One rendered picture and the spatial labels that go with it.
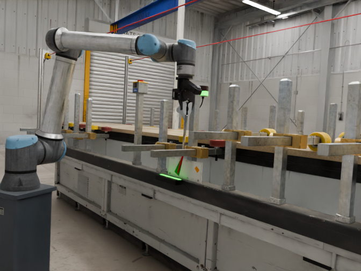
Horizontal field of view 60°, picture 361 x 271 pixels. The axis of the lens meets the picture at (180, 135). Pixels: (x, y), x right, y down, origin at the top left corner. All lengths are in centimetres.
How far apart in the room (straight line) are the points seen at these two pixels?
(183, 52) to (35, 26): 814
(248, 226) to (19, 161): 116
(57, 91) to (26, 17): 769
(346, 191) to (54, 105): 146
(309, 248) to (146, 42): 104
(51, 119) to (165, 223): 100
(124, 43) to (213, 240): 114
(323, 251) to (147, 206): 142
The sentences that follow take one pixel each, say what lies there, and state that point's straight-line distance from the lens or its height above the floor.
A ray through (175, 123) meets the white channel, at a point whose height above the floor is 95.
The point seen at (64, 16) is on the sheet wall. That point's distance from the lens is 975.
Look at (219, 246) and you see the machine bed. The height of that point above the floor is 31.
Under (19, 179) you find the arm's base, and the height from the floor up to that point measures 66.
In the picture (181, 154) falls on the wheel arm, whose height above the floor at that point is 84.
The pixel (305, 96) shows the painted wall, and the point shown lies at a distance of 964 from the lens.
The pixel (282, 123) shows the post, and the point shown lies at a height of 101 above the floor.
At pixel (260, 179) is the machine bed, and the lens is 157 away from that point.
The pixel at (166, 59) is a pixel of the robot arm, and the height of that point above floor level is 129.
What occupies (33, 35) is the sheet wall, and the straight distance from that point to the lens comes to 942.
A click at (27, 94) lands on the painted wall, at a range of 917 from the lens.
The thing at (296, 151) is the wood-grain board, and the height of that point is 89.
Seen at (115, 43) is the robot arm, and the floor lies 133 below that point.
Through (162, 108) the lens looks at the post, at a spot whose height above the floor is 106.
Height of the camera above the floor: 100
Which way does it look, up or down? 3 degrees down
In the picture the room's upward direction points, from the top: 3 degrees clockwise
